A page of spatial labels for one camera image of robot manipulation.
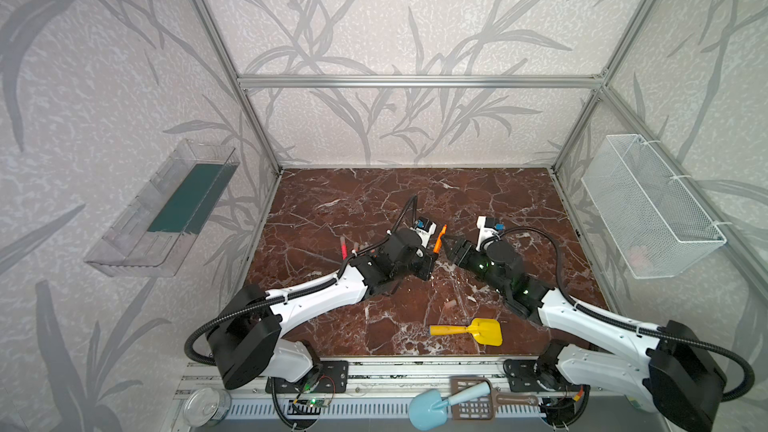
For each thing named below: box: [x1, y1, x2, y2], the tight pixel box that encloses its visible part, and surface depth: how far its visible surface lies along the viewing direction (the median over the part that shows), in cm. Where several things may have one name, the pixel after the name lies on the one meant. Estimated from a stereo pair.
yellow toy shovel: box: [429, 318, 503, 347], surface depth 82 cm
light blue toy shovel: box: [408, 382, 491, 432], surface depth 71 cm
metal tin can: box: [183, 387, 232, 428], surface depth 67 cm
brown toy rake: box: [451, 377, 539, 420], surface depth 71 cm
